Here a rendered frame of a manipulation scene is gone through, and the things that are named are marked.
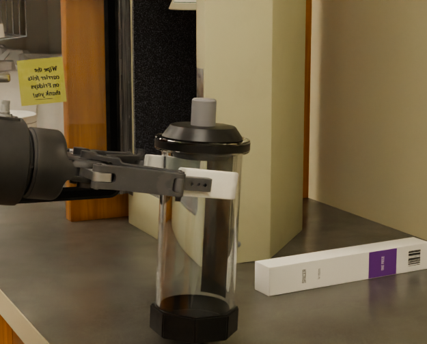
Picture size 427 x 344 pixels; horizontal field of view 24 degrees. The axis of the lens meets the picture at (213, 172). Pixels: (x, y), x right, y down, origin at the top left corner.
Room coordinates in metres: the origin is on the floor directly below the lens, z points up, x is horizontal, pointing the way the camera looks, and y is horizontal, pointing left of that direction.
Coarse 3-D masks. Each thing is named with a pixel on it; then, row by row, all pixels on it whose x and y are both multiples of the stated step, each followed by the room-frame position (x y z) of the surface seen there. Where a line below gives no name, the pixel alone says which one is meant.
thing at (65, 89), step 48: (0, 0) 1.64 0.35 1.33; (48, 0) 1.66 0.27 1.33; (96, 0) 1.69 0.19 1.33; (0, 48) 1.64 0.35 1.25; (48, 48) 1.66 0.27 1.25; (96, 48) 1.69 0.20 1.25; (0, 96) 1.64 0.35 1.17; (48, 96) 1.66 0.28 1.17; (96, 96) 1.69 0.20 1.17; (96, 144) 1.68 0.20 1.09
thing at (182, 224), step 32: (192, 160) 1.07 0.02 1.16; (224, 160) 1.07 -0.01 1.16; (160, 224) 1.09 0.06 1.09; (192, 224) 1.06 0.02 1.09; (224, 224) 1.07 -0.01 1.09; (160, 256) 1.09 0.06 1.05; (192, 256) 1.06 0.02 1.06; (224, 256) 1.08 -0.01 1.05; (160, 288) 1.09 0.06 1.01; (192, 288) 1.06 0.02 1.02; (224, 288) 1.08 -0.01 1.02
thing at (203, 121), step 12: (192, 108) 1.11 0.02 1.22; (204, 108) 1.10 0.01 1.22; (216, 108) 1.11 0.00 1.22; (192, 120) 1.11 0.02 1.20; (204, 120) 1.10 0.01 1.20; (168, 132) 1.09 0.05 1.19; (180, 132) 1.08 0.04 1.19; (192, 132) 1.07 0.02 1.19; (204, 132) 1.07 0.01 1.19; (216, 132) 1.08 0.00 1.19; (228, 132) 1.09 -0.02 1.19
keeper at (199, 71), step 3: (198, 69) 1.44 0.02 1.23; (201, 69) 1.43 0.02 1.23; (198, 72) 1.44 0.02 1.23; (201, 72) 1.43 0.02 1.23; (198, 75) 1.44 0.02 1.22; (201, 75) 1.43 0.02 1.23; (198, 78) 1.44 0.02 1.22; (201, 78) 1.43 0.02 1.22; (198, 81) 1.44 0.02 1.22; (201, 81) 1.43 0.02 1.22; (198, 84) 1.44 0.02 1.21; (201, 84) 1.43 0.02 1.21; (198, 87) 1.44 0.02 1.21; (201, 87) 1.43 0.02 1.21; (198, 90) 1.44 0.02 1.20; (201, 90) 1.43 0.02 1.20; (198, 93) 1.44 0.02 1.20; (201, 93) 1.43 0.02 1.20; (198, 96) 1.44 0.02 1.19; (201, 96) 1.43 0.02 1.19
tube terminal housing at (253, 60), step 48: (240, 0) 1.45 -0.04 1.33; (288, 0) 1.56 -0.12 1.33; (240, 48) 1.45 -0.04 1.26; (288, 48) 1.56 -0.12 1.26; (240, 96) 1.45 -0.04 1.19; (288, 96) 1.56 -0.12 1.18; (288, 144) 1.57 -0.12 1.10; (240, 192) 1.45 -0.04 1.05; (288, 192) 1.57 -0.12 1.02; (240, 240) 1.45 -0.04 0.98; (288, 240) 1.58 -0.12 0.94
